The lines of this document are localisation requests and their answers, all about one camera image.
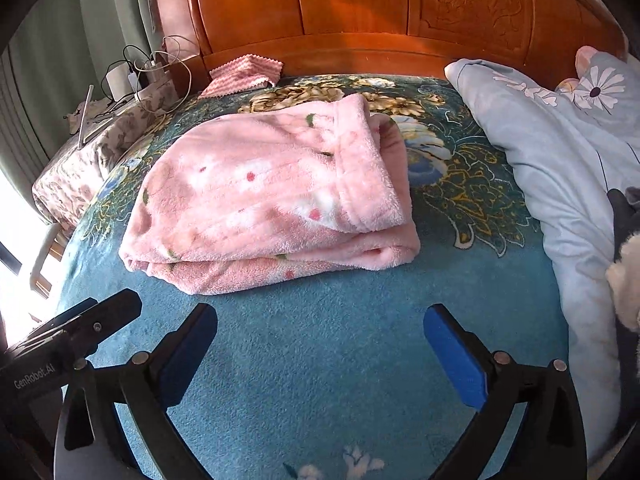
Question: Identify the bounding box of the pink fleece garment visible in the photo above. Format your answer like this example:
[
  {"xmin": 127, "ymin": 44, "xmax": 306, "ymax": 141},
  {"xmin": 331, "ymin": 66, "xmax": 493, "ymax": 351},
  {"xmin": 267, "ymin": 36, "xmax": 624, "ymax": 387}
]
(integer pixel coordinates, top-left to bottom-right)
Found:
[{"xmin": 119, "ymin": 94, "xmax": 420, "ymax": 295}]

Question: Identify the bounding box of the dark and beige clothes pile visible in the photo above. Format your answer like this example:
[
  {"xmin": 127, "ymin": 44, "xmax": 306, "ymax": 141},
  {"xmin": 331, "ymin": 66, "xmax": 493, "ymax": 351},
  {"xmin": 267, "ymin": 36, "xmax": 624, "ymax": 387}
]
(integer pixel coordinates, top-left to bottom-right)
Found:
[{"xmin": 605, "ymin": 186, "xmax": 639, "ymax": 431}]

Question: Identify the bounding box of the floral quilt on side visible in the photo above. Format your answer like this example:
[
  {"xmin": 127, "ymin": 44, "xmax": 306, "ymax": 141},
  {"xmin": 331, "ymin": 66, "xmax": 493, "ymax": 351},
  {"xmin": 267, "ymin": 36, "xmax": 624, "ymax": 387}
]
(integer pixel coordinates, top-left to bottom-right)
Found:
[{"xmin": 32, "ymin": 79, "xmax": 178, "ymax": 232}]

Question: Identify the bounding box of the blue floral plush blanket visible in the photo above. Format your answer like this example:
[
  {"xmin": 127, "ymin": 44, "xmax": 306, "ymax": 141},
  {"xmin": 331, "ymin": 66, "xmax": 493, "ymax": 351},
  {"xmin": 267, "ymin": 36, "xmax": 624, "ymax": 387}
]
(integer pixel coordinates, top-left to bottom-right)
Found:
[{"xmin": 56, "ymin": 76, "xmax": 567, "ymax": 479}]

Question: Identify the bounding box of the white stick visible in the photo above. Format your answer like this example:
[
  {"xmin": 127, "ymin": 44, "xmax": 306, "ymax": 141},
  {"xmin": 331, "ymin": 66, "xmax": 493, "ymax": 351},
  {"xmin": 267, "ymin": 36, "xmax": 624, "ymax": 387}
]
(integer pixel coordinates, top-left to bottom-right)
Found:
[{"xmin": 77, "ymin": 84, "xmax": 94, "ymax": 150}]

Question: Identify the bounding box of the white charger box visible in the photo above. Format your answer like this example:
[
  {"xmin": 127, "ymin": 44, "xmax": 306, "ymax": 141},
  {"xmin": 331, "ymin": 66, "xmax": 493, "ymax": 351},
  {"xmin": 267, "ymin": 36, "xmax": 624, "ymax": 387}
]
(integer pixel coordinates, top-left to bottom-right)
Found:
[{"xmin": 106, "ymin": 61, "xmax": 132, "ymax": 101}]

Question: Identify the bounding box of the pink striped cloth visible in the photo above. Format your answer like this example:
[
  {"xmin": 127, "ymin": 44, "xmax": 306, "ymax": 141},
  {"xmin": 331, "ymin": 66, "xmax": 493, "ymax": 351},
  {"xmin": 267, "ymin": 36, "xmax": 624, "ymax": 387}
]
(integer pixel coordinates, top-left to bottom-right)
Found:
[{"xmin": 198, "ymin": 54, "xmax": 283, "ymax": 99}]

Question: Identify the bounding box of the light blue daisy duvet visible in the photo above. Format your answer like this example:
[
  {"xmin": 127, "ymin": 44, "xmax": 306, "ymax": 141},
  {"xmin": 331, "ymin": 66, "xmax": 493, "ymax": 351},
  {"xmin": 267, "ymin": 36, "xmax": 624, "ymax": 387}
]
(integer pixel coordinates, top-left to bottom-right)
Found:
[{"xmin": 445, "ymin": 51, "xmax": 639, "ymax": 458}]

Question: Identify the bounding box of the wooden headboard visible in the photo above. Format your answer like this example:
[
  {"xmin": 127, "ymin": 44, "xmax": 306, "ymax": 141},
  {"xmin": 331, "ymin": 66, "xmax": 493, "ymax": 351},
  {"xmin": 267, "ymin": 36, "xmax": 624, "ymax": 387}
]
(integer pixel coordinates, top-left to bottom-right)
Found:
[{"xmin": 156, "ymin": 0, "xmax": 628, "ymax": 88}]

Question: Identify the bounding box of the white charging cable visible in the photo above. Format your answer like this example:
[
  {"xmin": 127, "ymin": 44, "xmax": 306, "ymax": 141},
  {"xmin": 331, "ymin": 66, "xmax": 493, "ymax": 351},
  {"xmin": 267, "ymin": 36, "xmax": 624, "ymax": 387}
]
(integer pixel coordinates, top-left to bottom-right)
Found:
[{"xmin": 98, "ymin": 34, "xmax": 202, "ymax": 116}]

